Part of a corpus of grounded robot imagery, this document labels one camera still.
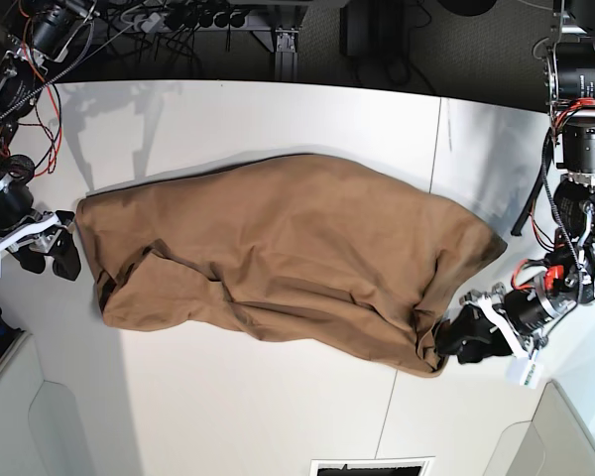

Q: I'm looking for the brown t-shirt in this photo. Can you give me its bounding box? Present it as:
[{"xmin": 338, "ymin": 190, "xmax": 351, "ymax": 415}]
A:
[{"xmin": 76, "ymin": 155, "xmax": 507, "ymax": 377}]

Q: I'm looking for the aluminium table frame post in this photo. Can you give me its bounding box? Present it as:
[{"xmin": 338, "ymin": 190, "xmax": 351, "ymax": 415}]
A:
[{"xmin": 273, "ymin": 30, "xmax": 298, "ymax": 82}]

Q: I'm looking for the white framed floor vent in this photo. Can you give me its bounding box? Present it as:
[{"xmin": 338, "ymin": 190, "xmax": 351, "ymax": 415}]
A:
[{"xmin": 308, "ymin": 456, "xmax": 435, "ymax": 476}]

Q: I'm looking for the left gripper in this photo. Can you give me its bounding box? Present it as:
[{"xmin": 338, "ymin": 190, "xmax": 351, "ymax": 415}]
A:
[{"xmin": 435, "ymin": 282, "xmax": 575, "ymax": 365}]

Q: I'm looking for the grey chair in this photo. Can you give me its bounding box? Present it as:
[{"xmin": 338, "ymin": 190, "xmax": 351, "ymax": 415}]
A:
[
  {"xmin": 484, "ymin": 380, "xmax": 595, "ymax": 476},
  {"xmin": 0, "ymin": 332, "xmax": 96, "ymax": 475}
]

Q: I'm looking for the left grey chair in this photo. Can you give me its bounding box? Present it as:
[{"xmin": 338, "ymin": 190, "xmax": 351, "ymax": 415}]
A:
[{"xmin": 0, "ymin": 332, "xmax": 96, "ymax": 475}]

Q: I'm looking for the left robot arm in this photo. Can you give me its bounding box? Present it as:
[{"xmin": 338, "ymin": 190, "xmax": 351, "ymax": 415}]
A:
[{"xmin": 436, "ymin": 1, "xmax": 595, "ymax": 364}]

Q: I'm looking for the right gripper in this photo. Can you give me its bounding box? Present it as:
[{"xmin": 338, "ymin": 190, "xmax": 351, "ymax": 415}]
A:
[{"xmin": 0, "ymin": 176, "xmax": 81, "ymax": 281}]

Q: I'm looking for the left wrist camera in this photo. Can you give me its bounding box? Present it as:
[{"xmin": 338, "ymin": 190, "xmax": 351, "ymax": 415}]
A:
[{"xmin": 476, "ymin": 296, "xmax": 542, "ymax": 389}]

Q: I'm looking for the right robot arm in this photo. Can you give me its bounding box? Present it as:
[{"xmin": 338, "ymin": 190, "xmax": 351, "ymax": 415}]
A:
[{"xmin": 0, "ymin": 1, "xmax": 99, "ymax": 281}]

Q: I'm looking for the black power adapter box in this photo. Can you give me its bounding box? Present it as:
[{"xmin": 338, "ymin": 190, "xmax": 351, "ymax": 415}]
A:
[{"xmin": 339, "ymin": 1, "xmax": 371, "ymax": 58}]

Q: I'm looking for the black power strip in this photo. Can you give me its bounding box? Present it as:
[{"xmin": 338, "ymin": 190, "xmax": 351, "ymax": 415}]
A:
[{"xmin": 119, "ymin": 9, "xmax": 253, "ymax": 34}]

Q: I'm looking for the right grey chair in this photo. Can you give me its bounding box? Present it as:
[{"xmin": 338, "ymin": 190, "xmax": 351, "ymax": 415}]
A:
[{"xmin": 484, "ymin": 380, "xmax": 595, "ymax": 476}]

